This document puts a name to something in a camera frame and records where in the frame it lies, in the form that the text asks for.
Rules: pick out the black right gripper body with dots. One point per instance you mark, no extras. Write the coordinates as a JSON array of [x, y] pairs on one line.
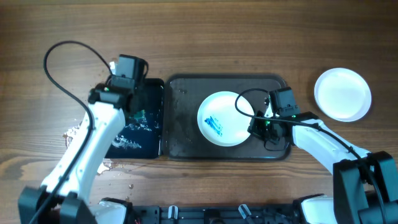
[[265, 130]]

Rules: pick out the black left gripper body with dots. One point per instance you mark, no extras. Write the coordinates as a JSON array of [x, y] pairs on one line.
[[141, 96]]

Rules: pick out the green yellow sponge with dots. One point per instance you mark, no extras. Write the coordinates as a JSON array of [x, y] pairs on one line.
[[140, 115]]

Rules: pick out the white plate cleaned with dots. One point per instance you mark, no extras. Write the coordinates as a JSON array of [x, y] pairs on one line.
[[223, 118], [343, 94]]

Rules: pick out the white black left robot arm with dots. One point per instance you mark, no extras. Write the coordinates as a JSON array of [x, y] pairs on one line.
[[63, 196]]

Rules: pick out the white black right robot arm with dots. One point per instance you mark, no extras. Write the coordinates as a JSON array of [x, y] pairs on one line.
[[364, 183]]

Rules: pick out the black water basin tray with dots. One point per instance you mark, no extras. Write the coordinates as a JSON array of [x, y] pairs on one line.
[[142, 139]]

